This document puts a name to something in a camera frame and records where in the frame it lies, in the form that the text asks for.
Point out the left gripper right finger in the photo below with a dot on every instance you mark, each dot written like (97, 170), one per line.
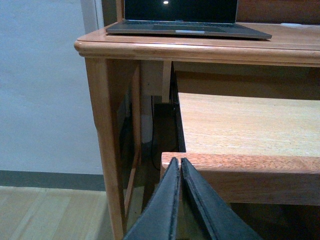
(217, 221)

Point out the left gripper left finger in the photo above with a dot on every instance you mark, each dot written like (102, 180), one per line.
(158, 220)

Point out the wooden keyboard tray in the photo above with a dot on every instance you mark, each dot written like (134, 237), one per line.
(252, 131)

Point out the white pipe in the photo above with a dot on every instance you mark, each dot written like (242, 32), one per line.
(146, 119)

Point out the wooden desk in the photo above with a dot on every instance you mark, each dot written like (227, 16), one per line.
(144, 64)

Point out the grey laptop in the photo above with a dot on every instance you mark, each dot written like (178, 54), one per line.
(210, 18)

